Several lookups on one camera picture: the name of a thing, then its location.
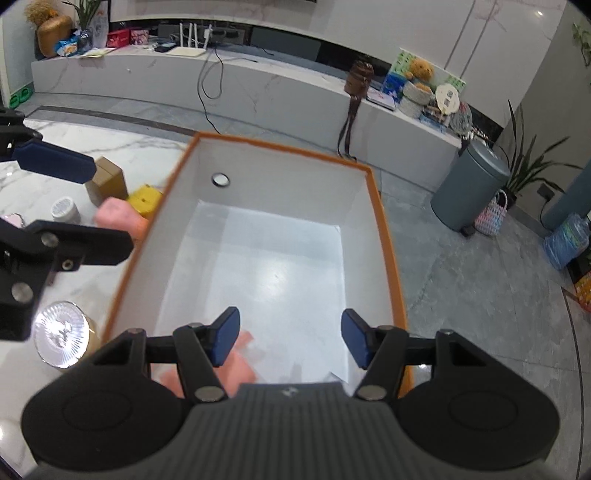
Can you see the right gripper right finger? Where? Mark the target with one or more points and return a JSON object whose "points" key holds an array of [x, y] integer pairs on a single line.
{"points": [[379, 351]]}

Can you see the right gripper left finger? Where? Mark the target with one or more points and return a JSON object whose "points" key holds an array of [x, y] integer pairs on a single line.
{"points": [[202, 348]]}

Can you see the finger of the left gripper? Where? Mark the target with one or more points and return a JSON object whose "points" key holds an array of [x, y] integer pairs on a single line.
{"points": [[43, 158], [55, 246]]}

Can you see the gold round compact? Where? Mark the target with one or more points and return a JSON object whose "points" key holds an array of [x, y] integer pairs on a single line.
{"points": [[64, 335]]}

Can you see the pink pump bottle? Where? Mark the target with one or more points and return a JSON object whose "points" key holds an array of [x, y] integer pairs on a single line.
{"points": [[117, 214]]}

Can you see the small grey cream jar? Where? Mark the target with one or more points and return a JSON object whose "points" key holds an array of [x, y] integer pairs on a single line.
{"points": [[65, 210]]}

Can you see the pink round compact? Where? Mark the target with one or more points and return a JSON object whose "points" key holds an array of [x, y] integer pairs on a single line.
{"points": [[14, 219]]}

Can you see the brown cardboard box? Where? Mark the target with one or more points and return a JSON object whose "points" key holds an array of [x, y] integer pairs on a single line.
{"points": [[108, 181]]}

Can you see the yellow object behind bottle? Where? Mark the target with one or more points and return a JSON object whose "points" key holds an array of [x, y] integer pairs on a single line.
{"points": [[145, 200]]}

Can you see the golden vase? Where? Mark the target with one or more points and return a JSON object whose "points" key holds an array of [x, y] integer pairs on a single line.
{"points": [[50, 32]]}

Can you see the orange white storage box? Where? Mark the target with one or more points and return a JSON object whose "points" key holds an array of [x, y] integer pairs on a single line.
{"points": [[290, 237]]}

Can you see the woven pastel basket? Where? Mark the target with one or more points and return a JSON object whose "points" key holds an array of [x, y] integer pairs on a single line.
{"points": [[490, 220]]}

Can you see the white wifi router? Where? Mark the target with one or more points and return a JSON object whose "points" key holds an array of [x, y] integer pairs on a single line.
{"points": [[189, 46]]}

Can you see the grey pedal trash bin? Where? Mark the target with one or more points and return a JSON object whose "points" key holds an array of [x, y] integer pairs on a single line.
{"points": [[476, 175]]}

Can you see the blue water jug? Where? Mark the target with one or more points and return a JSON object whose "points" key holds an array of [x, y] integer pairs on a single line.
{"points": [[568, 241]]}

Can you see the green potted plant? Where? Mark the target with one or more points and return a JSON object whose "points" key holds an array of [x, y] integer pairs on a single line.
{"points": [[525, 166]]}

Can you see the round paper fan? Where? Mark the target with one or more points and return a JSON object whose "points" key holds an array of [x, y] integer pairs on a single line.
{"points": [[447, 99]]}

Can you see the brown leather bag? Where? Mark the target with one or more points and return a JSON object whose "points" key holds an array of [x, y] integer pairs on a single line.
{"points": [[357, 86]]}

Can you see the teddy bear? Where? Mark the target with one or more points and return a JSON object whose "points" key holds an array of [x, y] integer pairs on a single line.
{"points": [[420, 71]]}

